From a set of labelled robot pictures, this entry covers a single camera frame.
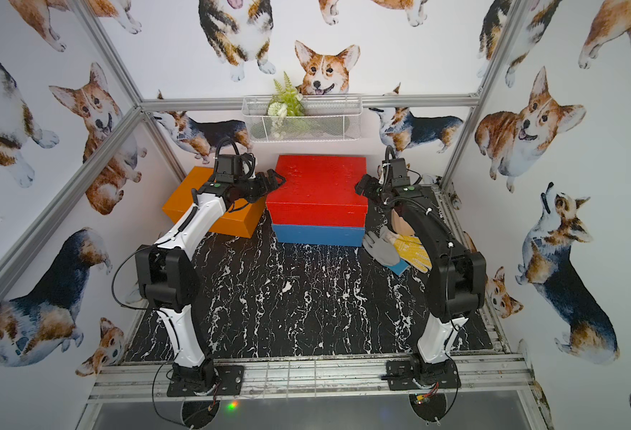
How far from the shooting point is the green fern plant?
0.82m

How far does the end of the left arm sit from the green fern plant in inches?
7.4

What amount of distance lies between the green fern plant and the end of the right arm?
34cm

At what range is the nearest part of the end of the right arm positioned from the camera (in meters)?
0.64

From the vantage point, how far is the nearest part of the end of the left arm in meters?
0.68
